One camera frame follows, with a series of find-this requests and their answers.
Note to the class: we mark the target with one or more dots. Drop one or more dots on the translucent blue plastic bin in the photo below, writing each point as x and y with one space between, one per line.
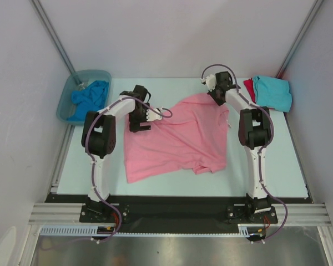
78 81

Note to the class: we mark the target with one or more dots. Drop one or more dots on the crumpled blue t shirt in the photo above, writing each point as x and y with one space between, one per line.
92 98

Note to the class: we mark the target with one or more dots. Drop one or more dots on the folded light blue t shirt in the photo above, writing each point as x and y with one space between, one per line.
272 92

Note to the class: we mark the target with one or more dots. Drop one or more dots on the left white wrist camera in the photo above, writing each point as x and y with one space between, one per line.
153 114

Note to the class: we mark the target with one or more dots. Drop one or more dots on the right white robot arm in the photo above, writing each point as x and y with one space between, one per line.
254 133

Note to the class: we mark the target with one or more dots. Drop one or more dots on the pink t shirt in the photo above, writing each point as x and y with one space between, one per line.
194 138

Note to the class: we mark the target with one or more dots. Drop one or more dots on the folded red t shirt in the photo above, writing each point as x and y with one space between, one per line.
249 88

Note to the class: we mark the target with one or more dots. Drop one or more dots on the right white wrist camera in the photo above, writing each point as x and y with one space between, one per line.
209 81

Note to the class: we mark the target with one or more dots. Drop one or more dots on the aluminium front rail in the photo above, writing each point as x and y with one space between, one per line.
291 215

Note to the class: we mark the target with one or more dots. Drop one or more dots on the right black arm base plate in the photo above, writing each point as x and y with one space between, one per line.
240 214

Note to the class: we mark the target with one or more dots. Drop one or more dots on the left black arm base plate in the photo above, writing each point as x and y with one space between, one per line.
104 214

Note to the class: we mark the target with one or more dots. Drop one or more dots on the slotted cable duct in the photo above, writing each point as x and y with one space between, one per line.
230 230

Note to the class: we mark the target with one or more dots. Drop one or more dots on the left aluminium corner post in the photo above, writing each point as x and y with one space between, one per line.
53 35

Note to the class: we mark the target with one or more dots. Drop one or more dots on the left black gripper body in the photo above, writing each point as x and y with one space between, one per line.
139 114

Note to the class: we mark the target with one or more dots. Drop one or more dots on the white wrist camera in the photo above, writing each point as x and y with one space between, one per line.
209 81
153 114

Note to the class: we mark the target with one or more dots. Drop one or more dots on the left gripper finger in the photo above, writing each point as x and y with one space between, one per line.
144 127
134 127

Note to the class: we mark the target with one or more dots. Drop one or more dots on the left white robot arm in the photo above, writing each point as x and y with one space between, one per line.
99 139

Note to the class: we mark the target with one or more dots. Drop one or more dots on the right aluminium corner post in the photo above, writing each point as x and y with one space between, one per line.
305 27

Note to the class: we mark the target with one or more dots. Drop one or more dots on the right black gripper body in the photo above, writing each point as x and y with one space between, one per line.
217 97

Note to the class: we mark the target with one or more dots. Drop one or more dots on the aluminium corner post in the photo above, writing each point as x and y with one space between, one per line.
305 27
53 35

